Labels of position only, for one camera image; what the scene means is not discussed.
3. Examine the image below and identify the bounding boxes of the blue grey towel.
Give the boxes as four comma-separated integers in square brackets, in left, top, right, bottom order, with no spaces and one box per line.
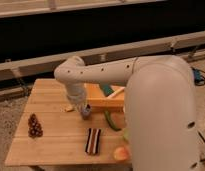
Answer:
[82,105,90,114]

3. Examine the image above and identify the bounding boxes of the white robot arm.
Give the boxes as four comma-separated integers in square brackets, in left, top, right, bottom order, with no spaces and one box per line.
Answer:
[54,55,200,171]

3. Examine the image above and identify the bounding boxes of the dark metal cup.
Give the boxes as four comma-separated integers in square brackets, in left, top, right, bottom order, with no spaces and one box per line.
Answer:
[80,104,91,120]

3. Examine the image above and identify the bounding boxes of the green plastic cup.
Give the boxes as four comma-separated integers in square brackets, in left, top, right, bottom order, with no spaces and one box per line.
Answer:
[122,129,129,142]

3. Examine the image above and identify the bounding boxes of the green sponge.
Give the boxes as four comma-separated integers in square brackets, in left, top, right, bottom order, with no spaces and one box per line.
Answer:
[99,84,114,97]

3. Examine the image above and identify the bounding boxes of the yellow plastic bin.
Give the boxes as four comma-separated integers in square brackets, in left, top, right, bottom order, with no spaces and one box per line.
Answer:
[85,83,124,108]

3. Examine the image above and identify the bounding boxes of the green cucumber toy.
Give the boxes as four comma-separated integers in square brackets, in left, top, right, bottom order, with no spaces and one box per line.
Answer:
[104,110,122,131]

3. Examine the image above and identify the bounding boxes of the yellow banana toy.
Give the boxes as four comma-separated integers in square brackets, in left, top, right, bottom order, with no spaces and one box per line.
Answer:
[64,105,74,112]

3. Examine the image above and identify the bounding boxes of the orange peach toy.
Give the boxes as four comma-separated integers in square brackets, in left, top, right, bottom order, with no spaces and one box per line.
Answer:
[113,146,130,161]

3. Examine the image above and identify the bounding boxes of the wooden table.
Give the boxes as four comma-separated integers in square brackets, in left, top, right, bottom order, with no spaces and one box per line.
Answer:
[5,79,127,166]

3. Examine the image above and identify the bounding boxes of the brown grape cluster toy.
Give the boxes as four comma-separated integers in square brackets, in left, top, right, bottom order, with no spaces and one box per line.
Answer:
[28,114,43,138]

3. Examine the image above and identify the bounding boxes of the blue power adapter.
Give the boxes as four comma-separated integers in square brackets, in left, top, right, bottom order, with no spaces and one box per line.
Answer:
[194,69,202,83]

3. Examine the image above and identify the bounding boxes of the black power cable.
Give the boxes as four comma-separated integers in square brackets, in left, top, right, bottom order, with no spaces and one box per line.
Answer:
[192,67,205,163]

